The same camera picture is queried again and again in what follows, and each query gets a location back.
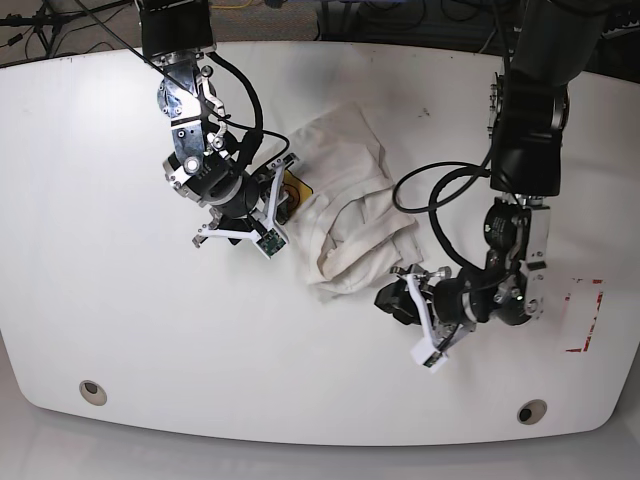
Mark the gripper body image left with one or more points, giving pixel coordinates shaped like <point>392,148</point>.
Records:
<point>252,209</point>

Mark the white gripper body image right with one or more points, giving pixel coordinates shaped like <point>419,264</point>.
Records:
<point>439,300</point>

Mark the white T-shirt with yellow logo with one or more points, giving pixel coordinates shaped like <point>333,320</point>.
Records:
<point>347,235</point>

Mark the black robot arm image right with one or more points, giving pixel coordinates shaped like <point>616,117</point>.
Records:
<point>523,164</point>

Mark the red tape rectangle marking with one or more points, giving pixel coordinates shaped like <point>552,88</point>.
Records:
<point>580,312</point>

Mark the black tripod stand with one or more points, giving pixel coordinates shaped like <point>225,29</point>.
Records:
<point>47,23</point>

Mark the wrist camera board image right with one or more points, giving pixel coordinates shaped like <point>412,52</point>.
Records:
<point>425,354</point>

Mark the wrist camera board image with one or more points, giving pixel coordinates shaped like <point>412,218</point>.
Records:
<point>425,354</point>
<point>271,243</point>

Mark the wrist camera board image left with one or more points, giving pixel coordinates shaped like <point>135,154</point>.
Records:
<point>271,243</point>

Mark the right table cable grommet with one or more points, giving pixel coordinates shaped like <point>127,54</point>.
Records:
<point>532,412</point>

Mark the table cable grommet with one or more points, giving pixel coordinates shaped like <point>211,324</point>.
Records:
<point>532,412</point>
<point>93,393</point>

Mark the left table cable grommet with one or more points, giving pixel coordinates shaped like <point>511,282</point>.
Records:
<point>93,393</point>

